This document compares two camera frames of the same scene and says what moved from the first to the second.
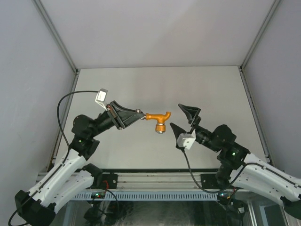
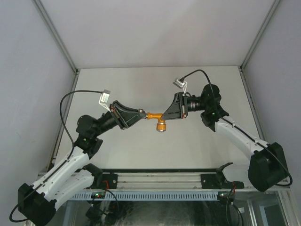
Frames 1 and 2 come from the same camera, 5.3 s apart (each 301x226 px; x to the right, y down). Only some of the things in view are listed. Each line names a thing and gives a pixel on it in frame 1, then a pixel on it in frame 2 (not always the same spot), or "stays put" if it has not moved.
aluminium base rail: x=146 y=181 stays put
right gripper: x=191 y=113 -> x=178 y=108
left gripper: x=122 y=114 stays put
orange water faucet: x=160 y=127 stays put
